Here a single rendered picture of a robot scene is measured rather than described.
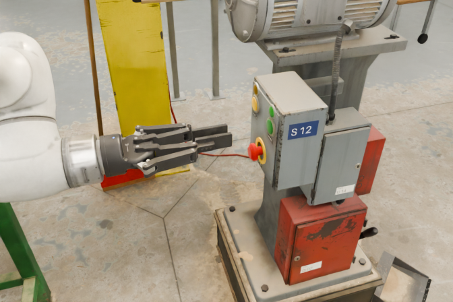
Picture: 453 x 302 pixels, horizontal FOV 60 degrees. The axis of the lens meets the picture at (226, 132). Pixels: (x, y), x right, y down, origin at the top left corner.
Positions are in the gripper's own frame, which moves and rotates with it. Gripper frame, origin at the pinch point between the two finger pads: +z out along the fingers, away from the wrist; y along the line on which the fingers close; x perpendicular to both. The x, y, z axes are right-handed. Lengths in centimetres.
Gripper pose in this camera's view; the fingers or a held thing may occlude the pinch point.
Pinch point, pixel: (212, 137)
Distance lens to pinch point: 74.8
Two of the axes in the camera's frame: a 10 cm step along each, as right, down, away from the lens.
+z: 9.6, -1.7, 2.3
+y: 2.8, 5.6, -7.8
